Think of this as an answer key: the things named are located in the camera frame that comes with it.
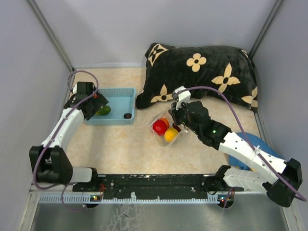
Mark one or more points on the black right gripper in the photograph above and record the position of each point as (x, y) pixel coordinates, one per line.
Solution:
(174, 113)

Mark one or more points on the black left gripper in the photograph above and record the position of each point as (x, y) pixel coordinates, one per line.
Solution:
(100, 101)

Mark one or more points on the orange toy orange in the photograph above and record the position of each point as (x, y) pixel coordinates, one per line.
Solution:
(165, 121)

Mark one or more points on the yellow orange toy fruit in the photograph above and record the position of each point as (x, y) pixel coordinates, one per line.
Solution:
(170, 135)

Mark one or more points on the clear dotted zip top bag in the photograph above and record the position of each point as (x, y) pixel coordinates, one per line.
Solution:
(160, 139)

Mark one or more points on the red toy apple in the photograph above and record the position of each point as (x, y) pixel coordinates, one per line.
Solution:
(160, 126)

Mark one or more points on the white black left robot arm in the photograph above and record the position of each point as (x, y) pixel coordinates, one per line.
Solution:
(49, 161)

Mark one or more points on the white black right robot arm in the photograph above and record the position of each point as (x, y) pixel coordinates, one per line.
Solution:
(279, 179)

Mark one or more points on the blue cloth bag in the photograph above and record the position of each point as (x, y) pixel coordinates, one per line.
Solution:
(248, 152)

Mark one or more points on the green orange toy mango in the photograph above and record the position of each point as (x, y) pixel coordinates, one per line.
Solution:
(104, 111)

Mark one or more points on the light blue plastic basket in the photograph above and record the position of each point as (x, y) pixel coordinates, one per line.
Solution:
(121, 101)

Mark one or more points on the dark red toy fruit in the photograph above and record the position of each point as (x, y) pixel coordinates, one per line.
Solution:
(127, 115)

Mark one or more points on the black pillow with cream flowers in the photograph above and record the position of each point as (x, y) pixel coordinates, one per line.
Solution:
(228, 69)

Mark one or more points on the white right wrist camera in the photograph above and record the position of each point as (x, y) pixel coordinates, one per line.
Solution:
(181, 95)

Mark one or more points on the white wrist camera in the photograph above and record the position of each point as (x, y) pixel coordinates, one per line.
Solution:
(74, 89)
(181, 95)

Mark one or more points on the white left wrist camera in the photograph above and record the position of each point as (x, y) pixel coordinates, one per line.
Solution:
(74, 89)

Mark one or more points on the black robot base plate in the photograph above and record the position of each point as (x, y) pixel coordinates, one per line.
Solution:
(187, 186)

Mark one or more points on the white slotted cable duct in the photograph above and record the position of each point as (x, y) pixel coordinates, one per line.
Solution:
(94, 199)

